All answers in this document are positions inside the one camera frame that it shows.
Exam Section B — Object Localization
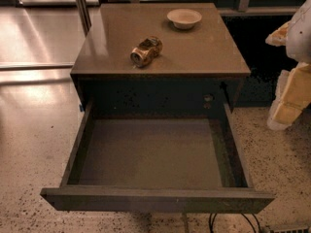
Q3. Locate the black floor cable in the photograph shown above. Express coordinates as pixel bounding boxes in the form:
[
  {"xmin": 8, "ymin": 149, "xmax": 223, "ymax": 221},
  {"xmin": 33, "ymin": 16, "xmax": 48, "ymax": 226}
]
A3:
[{"xmin": 208, "ymin": 213, "xmax": 262, "ymax": 233}]

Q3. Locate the grey top drawer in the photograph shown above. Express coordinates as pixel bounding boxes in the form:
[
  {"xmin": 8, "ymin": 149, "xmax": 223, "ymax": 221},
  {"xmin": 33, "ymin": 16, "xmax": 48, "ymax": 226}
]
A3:
[{"xmin": 41, "ymin": 105, "xmax": 275, "ymax": 214}]

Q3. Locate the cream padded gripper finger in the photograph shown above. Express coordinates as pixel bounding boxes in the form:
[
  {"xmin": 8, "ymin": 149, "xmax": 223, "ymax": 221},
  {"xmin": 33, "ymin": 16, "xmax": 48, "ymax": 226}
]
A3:
[{"xmin": 267, "ymin": 62, "xmax": 311, "ymax": 131}]

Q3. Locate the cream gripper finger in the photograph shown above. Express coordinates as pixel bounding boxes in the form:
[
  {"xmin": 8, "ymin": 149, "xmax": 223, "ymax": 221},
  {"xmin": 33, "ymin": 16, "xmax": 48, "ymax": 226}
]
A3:
[{"xmin": 265, "ymin": 21, "xmax": 290, "ymax": 47}]

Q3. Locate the grey floor power strip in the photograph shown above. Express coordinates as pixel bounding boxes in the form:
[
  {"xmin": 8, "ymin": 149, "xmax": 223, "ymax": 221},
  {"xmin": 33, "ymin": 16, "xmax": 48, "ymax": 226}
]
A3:
[{"xmin": 262, "ymin": 224, "xmax": 311, "ymax": 233}]

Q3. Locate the grey drawer cabinet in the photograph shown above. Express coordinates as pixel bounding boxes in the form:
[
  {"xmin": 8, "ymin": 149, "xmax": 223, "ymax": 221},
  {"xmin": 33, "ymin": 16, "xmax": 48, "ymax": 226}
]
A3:
[{"xmin": 71, "ymin": 3, "xmax": 250, "ymax": 116}]

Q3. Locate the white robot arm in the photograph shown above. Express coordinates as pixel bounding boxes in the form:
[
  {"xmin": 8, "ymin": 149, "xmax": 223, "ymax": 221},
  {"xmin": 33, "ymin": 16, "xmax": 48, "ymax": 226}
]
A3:
[{"xmin": 265, "ymin": 0, "xmax": 311, "ymax": 130}]

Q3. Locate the white ceramic bowl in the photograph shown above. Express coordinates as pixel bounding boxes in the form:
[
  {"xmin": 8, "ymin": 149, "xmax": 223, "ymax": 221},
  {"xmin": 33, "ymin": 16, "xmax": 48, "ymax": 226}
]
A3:
[{"xmin": 167, "ymin": 9, "xmax": 202, "ymax": 30}]

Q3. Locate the crushed golden can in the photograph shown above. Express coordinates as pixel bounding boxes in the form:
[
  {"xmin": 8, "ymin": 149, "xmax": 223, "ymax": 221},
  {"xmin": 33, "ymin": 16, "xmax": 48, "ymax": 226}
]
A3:
[{"xmin": 130, "ymin": 36, "xmax": 163, "ymax": 68}]

